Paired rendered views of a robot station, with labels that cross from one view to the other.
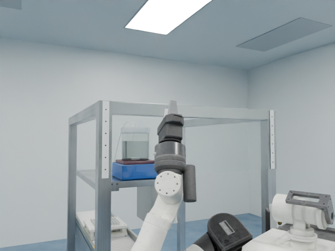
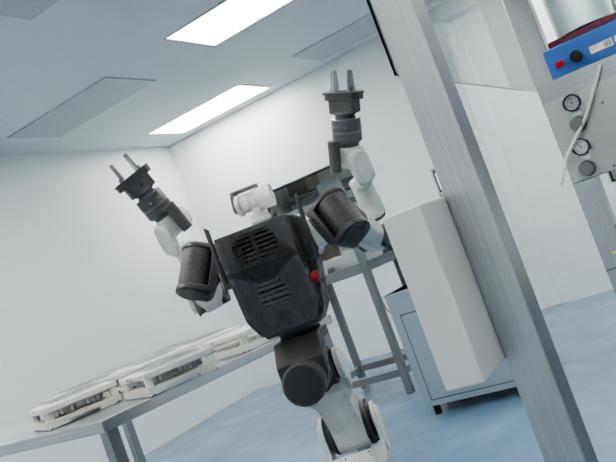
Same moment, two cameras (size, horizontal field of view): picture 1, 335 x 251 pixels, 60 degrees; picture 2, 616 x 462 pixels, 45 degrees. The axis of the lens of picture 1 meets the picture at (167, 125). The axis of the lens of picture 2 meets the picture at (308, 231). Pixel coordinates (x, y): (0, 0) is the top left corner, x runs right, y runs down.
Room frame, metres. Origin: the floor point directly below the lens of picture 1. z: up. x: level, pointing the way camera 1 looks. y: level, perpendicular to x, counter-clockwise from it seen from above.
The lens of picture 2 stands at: (2.51, -1.45, 1.08)
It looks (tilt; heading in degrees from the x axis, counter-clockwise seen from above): 3 degrees up; 145
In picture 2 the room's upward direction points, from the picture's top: 20 degrees counter-clockwise
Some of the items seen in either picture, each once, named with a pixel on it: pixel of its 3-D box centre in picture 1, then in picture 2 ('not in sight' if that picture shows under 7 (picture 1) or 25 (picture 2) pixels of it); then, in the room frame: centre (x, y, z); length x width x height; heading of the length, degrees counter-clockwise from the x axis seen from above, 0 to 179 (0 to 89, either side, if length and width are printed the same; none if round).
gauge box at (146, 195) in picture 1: (152, 201); (610, 122); (1.56, 0.08, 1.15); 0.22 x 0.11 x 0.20; 25
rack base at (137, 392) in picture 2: not in sight; (170, 379); (0.22, -0.54, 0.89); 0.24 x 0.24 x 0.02; 88
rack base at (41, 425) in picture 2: not in sight; (76, 412); (-0.07, -0.77, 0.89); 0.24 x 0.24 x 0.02; 87
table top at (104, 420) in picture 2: not in sight; (110, 398); (-0.49, -0.52, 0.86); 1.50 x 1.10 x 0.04; 16
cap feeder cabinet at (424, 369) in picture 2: not in sight; (467, 332); (-0.83, 1.74, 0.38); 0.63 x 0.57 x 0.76; 26
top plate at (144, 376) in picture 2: not in sight; (166, 366); (0.22, -0.54, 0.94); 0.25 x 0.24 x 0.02; 88
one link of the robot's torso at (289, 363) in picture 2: not in sight; (307, 364); (0.75, -0.37, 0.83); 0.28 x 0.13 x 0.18; 137
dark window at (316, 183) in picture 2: not in sight; (329, 223); (-3.70, 3.21, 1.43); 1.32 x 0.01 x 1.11; 26
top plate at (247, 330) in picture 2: not in sight; (241, 332); (0.05, -0.16, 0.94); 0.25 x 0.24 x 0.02; 106
